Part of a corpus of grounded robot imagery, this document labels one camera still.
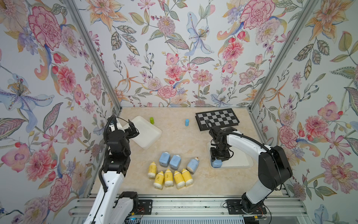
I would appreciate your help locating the blue sharpener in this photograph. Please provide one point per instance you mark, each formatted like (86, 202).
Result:
(164, 159)
(175, 162)
(216, 164)
(193, 165)

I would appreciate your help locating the left white tray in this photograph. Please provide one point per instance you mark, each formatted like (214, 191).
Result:
(148, 134)

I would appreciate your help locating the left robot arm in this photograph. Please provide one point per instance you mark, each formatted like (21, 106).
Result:
(108, 208)

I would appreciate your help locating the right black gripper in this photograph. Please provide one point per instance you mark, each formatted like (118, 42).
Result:
(223, 157)

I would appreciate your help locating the yellow sharpener far left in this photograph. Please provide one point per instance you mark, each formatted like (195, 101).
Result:
(152, 170)

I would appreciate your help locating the yellow sharpener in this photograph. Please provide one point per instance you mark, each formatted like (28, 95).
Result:
(159, 180)
(179, 180)
(152, 170)
(168, 178)
(187, 177)

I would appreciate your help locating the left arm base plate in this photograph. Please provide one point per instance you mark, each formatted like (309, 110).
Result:
(144, 207)

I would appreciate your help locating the black white checkerboard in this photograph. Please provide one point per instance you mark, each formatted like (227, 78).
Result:
(220, 118)

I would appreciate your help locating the white tray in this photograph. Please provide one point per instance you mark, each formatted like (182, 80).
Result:
(148, 134)
(239, 159)

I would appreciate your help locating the aluminium mounting rail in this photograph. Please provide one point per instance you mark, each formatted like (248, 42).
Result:
(166, 206)

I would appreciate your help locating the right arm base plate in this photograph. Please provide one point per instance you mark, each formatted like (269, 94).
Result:
(237, 207)

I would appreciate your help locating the right white tray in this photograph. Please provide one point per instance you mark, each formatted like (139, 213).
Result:
(239, 159)

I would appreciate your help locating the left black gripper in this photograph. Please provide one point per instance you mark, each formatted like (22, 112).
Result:
(130, 133)

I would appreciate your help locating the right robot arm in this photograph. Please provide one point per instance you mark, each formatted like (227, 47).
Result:
(273, 166)

